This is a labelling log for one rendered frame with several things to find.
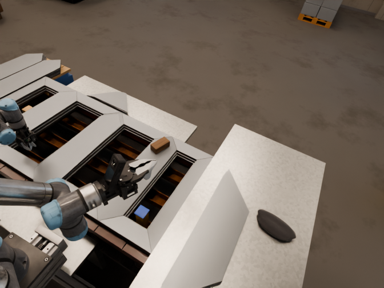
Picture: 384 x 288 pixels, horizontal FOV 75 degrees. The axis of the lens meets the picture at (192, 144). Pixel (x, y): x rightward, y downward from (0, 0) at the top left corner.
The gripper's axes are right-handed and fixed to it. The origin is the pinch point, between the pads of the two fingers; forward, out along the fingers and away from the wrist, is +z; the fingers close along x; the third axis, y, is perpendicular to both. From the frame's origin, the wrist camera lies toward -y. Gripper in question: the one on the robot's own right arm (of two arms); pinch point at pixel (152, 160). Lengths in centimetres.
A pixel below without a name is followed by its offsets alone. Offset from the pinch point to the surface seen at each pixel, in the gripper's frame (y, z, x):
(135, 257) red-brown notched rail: 63, -12, -4
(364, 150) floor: 149, 301, 11
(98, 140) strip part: 48, 5, -82
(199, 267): 42.1, 3.0, 24.5
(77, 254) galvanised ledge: 74, -34, -30
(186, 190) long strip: 57, 30, -19
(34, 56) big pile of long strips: 33, 1, -209
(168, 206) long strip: 58, 16, -16
